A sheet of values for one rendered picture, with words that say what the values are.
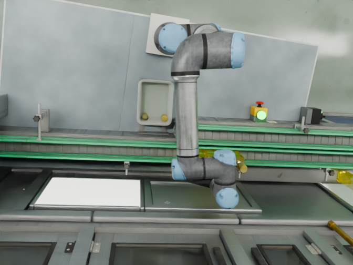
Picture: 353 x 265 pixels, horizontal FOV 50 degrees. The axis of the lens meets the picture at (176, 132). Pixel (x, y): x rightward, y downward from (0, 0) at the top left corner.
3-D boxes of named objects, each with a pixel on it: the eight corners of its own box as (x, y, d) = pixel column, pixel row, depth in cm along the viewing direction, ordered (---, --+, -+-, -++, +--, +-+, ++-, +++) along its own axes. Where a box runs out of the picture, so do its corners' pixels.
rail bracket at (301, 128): (291, 128, 192) (302, 133, 179) (293, 113, 190) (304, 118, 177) (299, 128, 192) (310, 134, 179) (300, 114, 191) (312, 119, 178)
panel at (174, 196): (49, 182, 174) (29, 212, 141) (49, 175, 174) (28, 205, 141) (239, 187, 184) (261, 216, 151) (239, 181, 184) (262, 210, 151)
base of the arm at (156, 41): (158, 17, 176) (159, 16, 167) (189, 28, 179) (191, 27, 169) (149, 49, 179) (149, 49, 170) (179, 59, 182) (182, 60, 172)
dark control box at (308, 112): (298, 121, 204) (305, 123, 196) (300, 106, 203) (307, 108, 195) (312, 121, 205) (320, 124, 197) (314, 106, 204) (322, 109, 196)
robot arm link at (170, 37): (157, 24, 168) (158, 23, 154) (187, 23, 169) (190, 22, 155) (158, 52, 170) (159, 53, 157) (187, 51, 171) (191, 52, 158)
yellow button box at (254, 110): (249, 118, 201) (253, 121, 194) (250, 104, 200) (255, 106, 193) (261, 119, 202) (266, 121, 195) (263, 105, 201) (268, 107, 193)
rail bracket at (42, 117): (43, 132, 189) (30, 142, 167) (42, 98, 185) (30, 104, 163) (52, 132, 189) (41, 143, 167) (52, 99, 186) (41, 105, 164)
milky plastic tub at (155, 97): (136, 121, 195) (136, 124, 187) (138, 78, 191) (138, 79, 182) (169, 122, 197) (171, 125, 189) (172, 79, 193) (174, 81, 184)
